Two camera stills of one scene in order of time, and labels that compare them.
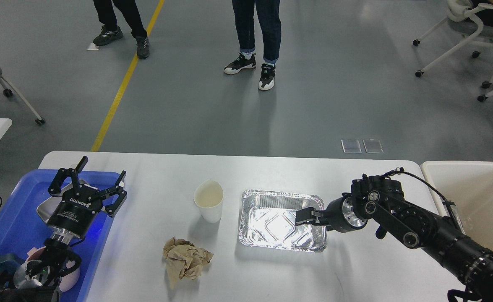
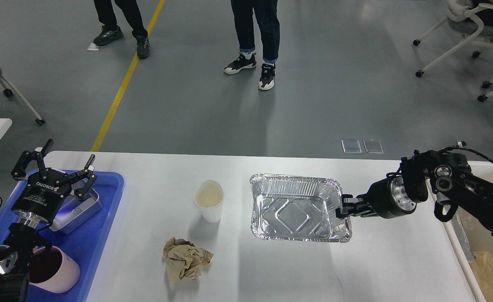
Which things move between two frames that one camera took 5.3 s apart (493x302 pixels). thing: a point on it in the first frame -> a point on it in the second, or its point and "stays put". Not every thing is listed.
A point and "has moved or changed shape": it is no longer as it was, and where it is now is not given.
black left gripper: x=73 y=214 -> x=40 y=200
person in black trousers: x=109 y=31 stays put
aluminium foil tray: x=267 y=219 has moved or changed shape
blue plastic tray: x=16 y=228 stays put
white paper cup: x=208 y=197 stays put
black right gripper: x=340 y=215 -> x=388 y=197
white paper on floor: x=92 y=47 stays put
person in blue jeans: x=269 y=14 stays put
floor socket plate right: x=373 y=146 stays put
